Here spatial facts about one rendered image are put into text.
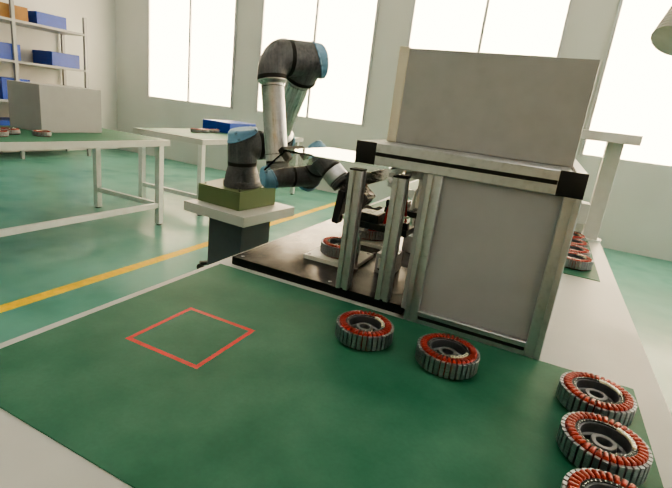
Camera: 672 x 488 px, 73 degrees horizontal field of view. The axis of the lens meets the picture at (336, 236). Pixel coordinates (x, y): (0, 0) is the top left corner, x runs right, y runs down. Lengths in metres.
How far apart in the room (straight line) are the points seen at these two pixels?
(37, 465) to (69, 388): 0.14
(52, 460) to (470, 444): 0.53
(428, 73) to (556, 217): 0.40
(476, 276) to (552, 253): 0.15
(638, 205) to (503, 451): 5.34
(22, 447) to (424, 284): 0.72
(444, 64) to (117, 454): 0.89
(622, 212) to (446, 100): 5.01
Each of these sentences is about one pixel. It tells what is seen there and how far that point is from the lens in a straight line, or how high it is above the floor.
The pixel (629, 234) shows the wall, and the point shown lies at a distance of 6.00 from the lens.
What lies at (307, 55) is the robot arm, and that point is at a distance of 1.59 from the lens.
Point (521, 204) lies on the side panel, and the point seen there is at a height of 1.04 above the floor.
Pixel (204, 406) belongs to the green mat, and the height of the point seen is 0.75.
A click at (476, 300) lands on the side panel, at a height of 0.83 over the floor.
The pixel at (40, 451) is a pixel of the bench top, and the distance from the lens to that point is 0.68.
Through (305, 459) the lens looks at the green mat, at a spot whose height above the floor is 0.75.
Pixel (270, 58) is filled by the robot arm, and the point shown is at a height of 1.30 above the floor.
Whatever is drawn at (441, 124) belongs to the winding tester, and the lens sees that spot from 1.03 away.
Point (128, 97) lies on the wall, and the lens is 8.95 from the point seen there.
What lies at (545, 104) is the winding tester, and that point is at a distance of 1.01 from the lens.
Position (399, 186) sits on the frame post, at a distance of 0.97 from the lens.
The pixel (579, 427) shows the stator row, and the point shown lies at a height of 0.78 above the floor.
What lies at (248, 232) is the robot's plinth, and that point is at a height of 0.65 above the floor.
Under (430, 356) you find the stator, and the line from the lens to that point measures 0.82.
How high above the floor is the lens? 1.17
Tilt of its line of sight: 16 degrees down
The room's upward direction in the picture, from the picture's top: 7 degrees clockwise
